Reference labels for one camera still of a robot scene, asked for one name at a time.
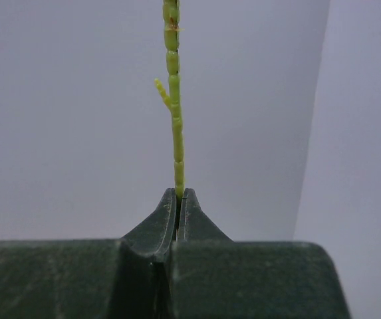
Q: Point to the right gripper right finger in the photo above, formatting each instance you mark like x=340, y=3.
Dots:
x=216, y=277

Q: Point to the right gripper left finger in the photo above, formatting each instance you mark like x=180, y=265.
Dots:
x=92, y=278

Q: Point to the pink flower stem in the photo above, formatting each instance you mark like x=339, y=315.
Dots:
x=171, y=96

